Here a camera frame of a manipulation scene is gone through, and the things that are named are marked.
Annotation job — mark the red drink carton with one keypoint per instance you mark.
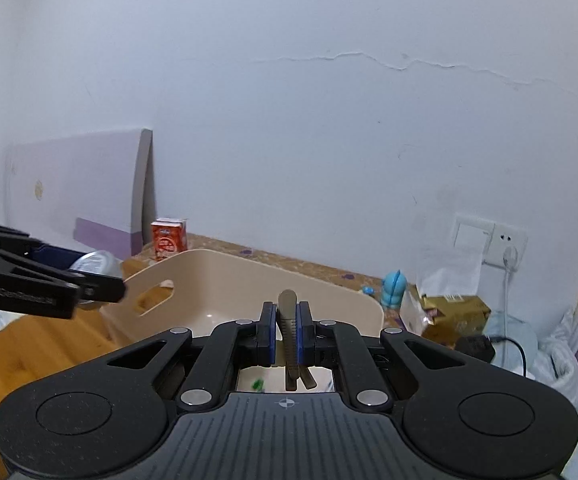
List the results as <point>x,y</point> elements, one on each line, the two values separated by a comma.
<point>169,240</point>

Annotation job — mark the blue toy figure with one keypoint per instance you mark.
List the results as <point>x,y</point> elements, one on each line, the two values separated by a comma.
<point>395,289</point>

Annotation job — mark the round silver tin can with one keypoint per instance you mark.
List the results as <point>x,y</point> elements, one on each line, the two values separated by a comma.
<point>100,263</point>

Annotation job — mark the clear plastic bag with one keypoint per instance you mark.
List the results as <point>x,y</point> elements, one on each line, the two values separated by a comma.
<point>449,270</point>

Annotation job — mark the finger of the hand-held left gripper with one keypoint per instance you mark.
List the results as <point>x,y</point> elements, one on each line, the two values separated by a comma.
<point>44,292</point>
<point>54,257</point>

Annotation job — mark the black power adapter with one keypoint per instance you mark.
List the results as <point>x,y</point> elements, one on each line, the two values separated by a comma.
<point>474,346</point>

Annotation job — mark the beige plastic storage basket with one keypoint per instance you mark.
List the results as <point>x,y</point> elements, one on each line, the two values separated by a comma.
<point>219,280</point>

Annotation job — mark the white plastic bag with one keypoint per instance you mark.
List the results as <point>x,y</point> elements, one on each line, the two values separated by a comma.
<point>561,360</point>

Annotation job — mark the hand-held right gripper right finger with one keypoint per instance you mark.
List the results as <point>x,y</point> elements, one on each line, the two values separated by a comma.
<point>302,336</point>

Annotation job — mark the white lavender board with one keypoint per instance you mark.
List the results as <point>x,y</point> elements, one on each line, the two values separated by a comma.
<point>79,185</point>

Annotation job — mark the light blue cloth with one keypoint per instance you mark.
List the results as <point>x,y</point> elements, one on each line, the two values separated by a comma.
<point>511,332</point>

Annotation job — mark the gold snack packet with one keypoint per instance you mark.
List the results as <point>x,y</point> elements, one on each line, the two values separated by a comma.
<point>456,315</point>

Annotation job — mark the small green item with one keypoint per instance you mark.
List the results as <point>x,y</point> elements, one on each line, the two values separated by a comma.
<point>258,385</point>

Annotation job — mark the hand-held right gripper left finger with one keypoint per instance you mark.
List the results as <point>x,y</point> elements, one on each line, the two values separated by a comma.
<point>269,336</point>

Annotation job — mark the white wall switch socket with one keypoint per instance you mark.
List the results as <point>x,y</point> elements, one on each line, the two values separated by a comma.
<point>486,239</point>

